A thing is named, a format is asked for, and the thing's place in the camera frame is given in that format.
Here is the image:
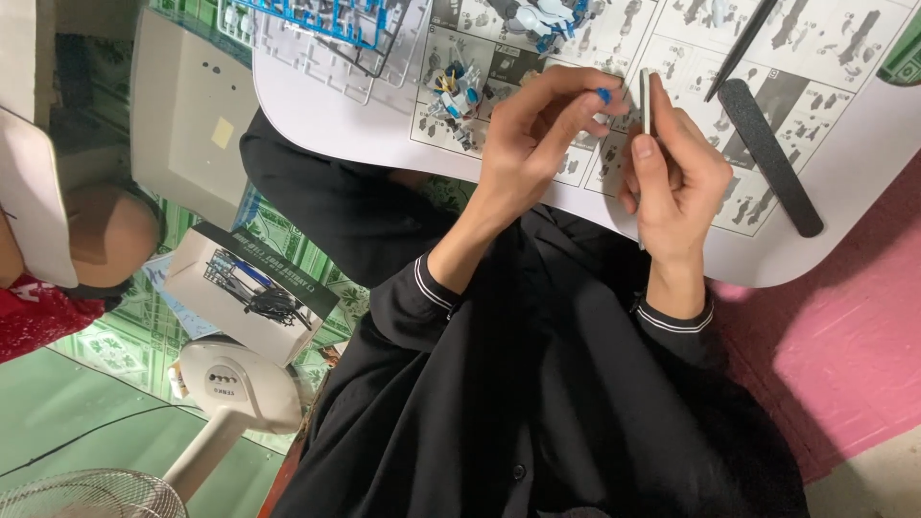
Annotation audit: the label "person's left hand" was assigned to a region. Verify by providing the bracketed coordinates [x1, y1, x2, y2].
[475, 66, 630, 230]

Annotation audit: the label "person's right hand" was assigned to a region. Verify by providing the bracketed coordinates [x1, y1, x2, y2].
[619, 72, 735, 269]

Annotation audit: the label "thin grey sanding stick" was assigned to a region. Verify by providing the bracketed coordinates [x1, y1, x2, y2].
[638, 68, 654, 251]

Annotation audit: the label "small robot model figure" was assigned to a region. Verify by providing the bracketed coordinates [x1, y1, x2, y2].
[426, 60, 497, 153]

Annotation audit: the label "black sanding file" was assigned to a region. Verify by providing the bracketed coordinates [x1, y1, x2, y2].
[717, 78, 826, 239]

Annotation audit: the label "white blue robot model part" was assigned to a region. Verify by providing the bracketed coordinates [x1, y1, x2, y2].
[489, 0, 594, 57]

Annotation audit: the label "black tweezers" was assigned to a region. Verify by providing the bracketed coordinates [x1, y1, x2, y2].
[704, 0, 782, 104]

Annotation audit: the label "printed model instruction sheet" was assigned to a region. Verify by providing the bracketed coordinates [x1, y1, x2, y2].
[409, 0, 921, 238]

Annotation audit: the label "blue plastic model sprue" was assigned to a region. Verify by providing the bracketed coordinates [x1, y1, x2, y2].
[229, 0, 391, 53]

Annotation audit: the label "white plastic model sprue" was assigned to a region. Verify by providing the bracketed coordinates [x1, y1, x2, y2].
[216, 0, 436, 106]

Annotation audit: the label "person's black clothing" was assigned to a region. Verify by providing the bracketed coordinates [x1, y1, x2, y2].
[239, 108, 813, 518]

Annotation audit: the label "green patterned object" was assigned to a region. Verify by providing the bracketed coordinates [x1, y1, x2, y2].
[876, 22, 921, 89]

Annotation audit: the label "open box with black sprues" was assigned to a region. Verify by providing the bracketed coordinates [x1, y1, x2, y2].
[163, 220, 341, 369]

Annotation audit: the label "grey box lid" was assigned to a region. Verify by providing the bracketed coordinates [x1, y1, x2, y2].
[130, 7, 261, 233]

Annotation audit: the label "white standing fan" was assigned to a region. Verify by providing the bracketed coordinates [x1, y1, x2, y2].
[0, 334, 305, 518]

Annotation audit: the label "light blue paper sheet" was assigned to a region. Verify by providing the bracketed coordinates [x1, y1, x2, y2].
[141, 252, 220, 341]

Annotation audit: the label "black fan cable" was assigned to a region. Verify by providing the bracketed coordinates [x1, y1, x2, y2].
[0, 403, 206, 479]

